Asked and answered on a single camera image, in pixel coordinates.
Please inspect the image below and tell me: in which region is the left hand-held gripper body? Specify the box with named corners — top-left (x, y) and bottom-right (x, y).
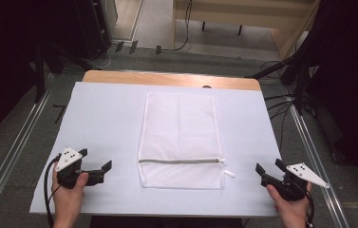
top-left (54, 146), bottom-right (105, 190)

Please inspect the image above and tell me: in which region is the black hanging cable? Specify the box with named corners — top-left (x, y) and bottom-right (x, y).
top-left (161, 0), bottom-right (194, 52)

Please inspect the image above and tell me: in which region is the black floor cable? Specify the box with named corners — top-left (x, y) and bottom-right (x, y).
top-left (263, 92), bottom-right (295, 103)
top-left (266, 100), bottom-right (294, 112)

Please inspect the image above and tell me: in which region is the dark curtain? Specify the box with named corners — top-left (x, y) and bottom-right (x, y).
top-left (0, 0), bottom-right (83, 150)
top-left (296, 0), bottom-right (358, 188)

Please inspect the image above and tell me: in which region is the black cabinet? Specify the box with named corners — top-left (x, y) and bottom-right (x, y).
top-left (73, 0), bottom-right (113, 61)

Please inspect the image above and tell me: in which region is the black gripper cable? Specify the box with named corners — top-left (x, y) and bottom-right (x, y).
top-left (303, 189), bottom-right (315, 228)
top-left (43, 154), bottom-right (63, 228)

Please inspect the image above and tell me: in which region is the white mesh laundry bag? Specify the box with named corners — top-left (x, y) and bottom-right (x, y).
top-left (137, 91), bottom-right (236, 191)

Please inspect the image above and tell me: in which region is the light wooden bench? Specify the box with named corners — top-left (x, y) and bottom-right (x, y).
top-left (171, 0), bottom-right (322, 60)

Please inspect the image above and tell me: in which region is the white table cover sheet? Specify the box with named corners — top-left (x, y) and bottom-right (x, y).
top-left (28, 81), bottom-right (283, 219)

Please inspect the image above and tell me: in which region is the person's right hand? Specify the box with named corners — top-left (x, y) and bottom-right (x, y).
top-left (266, 181), bottom-right (313, 224)

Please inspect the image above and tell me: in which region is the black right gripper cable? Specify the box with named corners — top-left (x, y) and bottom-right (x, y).
top-left (303, 189), bottom-right (315, 228)

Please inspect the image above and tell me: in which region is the white floor cable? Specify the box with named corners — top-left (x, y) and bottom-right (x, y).
top-left (86, 43), bottom-right (118, 70)

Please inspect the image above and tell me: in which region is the aluminium floor rail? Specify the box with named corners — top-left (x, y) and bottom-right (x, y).
top-left (288, 99), bottom-right (351, 228)
top-left (0, 85), bottom-right (54, 224)

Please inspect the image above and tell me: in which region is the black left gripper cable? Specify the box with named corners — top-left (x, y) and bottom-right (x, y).
top-left (43, 154), bottom-right (63, 228)

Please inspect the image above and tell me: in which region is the wooden table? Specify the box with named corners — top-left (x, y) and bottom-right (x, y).
top-left (82, 69), bottom-right (262, 92)

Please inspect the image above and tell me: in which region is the black metal stand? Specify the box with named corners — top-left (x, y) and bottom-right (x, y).
top-left (246, 53), bottom-right (311, 116)
top-left (33, 42), bottom-right (89, 105)

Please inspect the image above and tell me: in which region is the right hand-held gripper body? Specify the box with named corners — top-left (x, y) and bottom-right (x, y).
top-left (260, 162), bottom-right (330, 202)

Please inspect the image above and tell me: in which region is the person's left hand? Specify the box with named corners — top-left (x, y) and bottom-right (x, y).
top-left (50, 164), bottom-right (89, 220)

